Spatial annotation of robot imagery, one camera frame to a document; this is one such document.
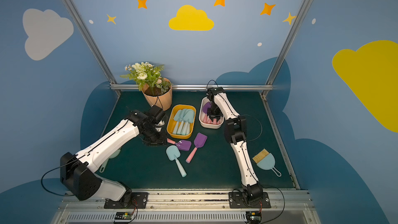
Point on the potted white flower plant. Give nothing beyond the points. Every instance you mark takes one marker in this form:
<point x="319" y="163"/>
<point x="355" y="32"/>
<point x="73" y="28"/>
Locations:
<point x="156" y="89"/>

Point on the aluminium frame post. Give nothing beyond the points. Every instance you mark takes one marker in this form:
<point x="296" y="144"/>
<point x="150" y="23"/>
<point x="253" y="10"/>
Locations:
<point x="82" y="27"/>
<point x="300" y="16"/>

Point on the purple square shovel pink handle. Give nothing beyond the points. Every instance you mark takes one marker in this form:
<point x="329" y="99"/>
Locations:
<point x="199" y="142"/>

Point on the left aluminium frame post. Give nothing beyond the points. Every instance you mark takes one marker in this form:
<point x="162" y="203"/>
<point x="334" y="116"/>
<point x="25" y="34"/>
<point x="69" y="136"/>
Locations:
<point x="82" y="27"/>

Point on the circuit board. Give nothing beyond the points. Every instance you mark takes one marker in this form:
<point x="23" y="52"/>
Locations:
<point x="253" y="217"/>
<point x="123" y="217"/>

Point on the yellow plastic storage box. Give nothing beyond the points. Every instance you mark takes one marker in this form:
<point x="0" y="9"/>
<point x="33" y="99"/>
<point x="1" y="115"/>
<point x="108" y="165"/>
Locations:
<point x="172" y="122"/>

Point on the purple square shovel lying sideways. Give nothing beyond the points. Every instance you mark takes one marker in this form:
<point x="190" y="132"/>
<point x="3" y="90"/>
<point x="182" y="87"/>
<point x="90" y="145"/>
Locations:
<point x="183" y="145"/>

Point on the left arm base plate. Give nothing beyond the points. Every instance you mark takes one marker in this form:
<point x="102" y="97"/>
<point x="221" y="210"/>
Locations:
<point x="136" y="199"/>

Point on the light blue pointed shovel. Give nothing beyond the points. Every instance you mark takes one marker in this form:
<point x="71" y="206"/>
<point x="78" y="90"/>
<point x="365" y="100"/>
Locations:
<point x="185" y="128"/>
<point x="177" y="119"/>

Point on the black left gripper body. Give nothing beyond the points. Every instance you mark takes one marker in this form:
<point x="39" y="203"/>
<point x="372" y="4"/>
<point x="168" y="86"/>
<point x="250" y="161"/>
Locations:
<point x="154" y="138"/>

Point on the left circuit board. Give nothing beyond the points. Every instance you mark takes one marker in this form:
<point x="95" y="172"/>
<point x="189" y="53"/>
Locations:
<point x="123" y="217"/>

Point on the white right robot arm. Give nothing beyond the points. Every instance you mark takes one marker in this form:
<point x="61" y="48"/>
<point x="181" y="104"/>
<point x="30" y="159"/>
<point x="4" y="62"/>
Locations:
<point x="235" y="133"/>

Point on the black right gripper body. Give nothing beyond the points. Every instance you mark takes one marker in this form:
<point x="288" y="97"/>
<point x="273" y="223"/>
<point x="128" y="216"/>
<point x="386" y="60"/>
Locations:
<point x="213" y="113"/>

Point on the purple pointed shovel pink handle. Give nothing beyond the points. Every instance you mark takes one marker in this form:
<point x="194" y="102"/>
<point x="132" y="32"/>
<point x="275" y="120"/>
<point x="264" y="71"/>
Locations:
<point x="205" y="108"/>

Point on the right circuit board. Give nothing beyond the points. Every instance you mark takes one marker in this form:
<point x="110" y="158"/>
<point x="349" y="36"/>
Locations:
<point x="253" y="217"/>

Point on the aluminium rail front frame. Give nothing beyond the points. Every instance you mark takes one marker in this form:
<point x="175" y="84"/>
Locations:
<point x="193" y="206"/>

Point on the right aluminium frame post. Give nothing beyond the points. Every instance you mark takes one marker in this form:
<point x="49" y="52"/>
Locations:
<point x="300" y="16"/>

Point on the blue hand brush tan bristles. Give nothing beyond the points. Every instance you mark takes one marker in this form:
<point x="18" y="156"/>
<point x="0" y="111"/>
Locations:
<point x="266" y="161"/>

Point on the white plastic storage box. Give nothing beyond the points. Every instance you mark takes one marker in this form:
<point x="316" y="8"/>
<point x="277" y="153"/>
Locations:
<point x="207" y="125"/>

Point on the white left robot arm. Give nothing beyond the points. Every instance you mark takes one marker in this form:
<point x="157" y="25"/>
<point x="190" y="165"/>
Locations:
<point x="78" y="171"/>

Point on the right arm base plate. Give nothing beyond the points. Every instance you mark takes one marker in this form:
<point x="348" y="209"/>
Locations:
<point x="236" y="200"/>

